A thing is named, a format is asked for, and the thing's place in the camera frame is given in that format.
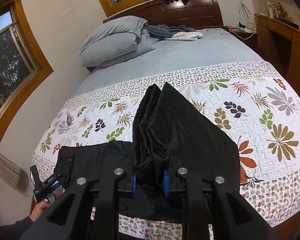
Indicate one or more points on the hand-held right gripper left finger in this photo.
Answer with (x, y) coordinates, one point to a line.
(134, 185)

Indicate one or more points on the dark wooden nightstand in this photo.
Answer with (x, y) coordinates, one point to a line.
(247, 38)

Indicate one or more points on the person's left forearm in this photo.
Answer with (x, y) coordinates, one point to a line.
(17, 227)

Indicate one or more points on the blue-grey pillow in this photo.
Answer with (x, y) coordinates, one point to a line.
(107, 51)
(112, 30)

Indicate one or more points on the person's left hand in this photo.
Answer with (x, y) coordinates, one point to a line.
(38, 211)

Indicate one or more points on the floral patterned quilt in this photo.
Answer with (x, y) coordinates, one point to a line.
(265, 120)

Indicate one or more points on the wooden desk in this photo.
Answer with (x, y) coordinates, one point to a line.
(285, 37)

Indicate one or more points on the black eyeglasses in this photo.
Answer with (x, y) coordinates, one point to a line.
(70, 120)

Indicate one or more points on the beige pleated cloth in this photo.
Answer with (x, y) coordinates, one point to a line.
(3, 167)

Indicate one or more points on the light blue bed sheet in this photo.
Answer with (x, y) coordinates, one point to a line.
(185, 55)

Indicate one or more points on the black flat device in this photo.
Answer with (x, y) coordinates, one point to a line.
(288, 23)

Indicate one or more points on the white power strip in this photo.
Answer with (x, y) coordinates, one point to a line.
(240, 29)

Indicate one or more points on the dark grey blanket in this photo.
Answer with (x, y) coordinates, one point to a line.
(165, 31)

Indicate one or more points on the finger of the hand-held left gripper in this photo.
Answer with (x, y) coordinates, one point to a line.
(52, 180)

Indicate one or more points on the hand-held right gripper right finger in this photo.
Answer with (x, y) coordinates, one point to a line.
(165, 183)

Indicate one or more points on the white fleece cloth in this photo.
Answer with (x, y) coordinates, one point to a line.
(187, 36)

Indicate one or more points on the black pants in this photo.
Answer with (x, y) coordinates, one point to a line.
(180, 130)

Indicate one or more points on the dark wooden bed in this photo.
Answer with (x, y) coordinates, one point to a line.
(185, 12)

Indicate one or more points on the wooden side window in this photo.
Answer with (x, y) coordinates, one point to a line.
(12, 67)

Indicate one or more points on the white bottle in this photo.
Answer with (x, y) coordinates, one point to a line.
(270, 10)

